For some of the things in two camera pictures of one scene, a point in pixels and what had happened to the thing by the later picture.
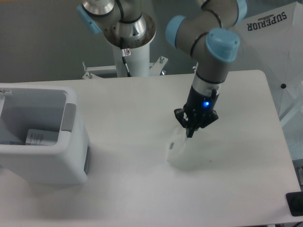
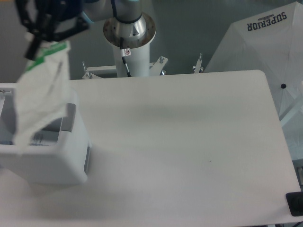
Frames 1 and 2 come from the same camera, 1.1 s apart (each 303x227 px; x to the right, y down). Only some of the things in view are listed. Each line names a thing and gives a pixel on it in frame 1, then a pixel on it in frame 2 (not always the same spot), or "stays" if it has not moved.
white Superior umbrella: [271, 40] stays
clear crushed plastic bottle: [16, 143] stays
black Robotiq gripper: [197, 100] to [37, 29]
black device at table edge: [295, 202] stays
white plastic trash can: [65, 160] stays
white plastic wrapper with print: [176, 143] to [43, 91]
